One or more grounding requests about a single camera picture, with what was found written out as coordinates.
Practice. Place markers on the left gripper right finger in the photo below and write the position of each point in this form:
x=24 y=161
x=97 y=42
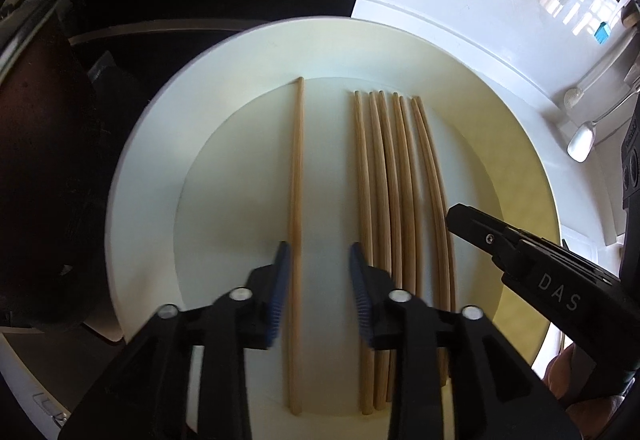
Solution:
x=495 y=393

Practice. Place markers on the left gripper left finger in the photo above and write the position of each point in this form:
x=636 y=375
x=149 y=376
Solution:
x=143 y=392

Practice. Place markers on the board chopstick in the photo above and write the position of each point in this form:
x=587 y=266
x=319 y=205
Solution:
x=432 y=189
x=440 y=189

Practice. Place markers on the person's right hand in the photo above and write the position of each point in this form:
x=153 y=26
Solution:
x=590 y=417

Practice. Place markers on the wooden chopstick pair left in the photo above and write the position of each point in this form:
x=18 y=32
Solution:
x=393 y=188

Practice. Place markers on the wooden chopstick pair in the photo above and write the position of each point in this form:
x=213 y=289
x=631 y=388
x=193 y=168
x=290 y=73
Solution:
x=393 y=188
x=406 y=197

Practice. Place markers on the wooden chopstick pair right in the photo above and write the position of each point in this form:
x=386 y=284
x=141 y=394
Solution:
x=406 y=197

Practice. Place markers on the white oval tray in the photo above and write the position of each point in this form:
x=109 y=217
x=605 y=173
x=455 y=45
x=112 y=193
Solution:
x=200 y=195

